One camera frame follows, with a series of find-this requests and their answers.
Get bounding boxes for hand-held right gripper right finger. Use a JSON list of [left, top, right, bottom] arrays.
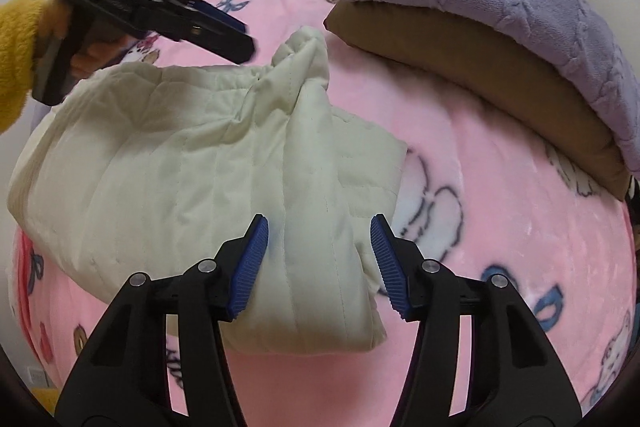
[[369, 214, 583, 427]]

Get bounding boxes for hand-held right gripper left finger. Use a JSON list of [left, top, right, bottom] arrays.
[[54, 213, 271, 427]]

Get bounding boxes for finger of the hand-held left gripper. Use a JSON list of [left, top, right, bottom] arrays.
[[131, 3, 259, 64], [139, 0, 249, 34]]

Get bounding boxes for cream quilted jacket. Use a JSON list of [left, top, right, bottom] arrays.
[[7, 27, 407, 354]]

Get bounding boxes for person's left hand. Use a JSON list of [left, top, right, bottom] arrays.
[[46, 0, 127, 80]]

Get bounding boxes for pink printed blanket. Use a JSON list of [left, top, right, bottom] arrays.
[[10, 0, 636, 427]]

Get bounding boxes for folded brown garment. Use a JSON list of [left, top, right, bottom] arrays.
[[324, 0, 633, 202]]

